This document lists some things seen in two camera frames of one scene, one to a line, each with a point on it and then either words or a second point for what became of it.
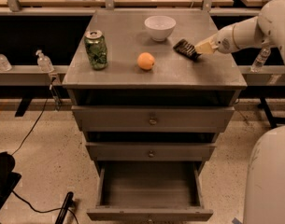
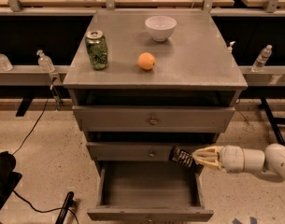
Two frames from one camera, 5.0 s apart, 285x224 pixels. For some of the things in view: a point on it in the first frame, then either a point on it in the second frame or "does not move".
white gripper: x=224 y=44 -> x=232 y=159
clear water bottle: x=261 y=60 does not move
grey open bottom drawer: x=149 y=191 does not move
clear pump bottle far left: x=1 y=61 does not move
